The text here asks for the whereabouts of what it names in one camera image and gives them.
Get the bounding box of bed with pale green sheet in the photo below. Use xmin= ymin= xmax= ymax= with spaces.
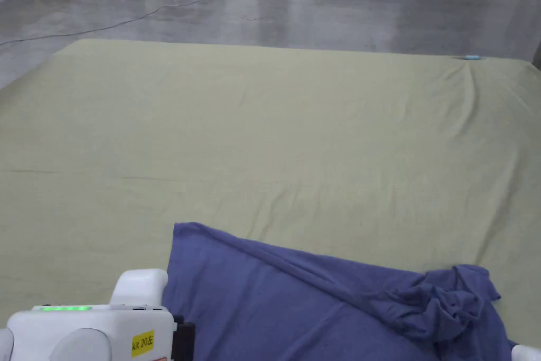
xmin=0 ymin=39 xmax=541 ymax=361

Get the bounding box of black floor cable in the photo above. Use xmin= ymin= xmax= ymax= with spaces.
xmin=0 ymin=0 xmax=260 ymax=47

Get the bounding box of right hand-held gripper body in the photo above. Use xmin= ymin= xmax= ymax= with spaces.
xmin=511 ymin=344 xmax=541 ymax=361

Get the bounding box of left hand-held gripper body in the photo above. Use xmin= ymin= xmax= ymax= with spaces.
xmin=0 ymin=268 xmax=197 ymax=361

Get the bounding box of dark blue shirt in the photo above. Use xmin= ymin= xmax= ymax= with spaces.
xmin=161 ymin=221 xmax=517 ymax=361

